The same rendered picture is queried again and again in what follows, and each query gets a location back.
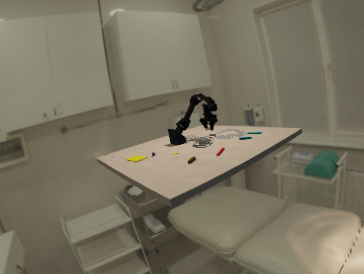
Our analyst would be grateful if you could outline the brown rectangular bar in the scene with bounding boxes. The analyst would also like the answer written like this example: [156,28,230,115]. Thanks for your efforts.
[188,157,196,164]

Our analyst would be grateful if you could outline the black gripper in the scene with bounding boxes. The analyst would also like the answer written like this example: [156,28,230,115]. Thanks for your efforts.
[200,111,217,131]

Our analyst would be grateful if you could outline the yellow flat rectangular plate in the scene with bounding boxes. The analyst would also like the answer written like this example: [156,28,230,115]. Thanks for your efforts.
[125,156,148,162]

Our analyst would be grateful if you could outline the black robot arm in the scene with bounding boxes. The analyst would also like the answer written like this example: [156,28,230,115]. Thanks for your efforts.
[175,93,217,134]

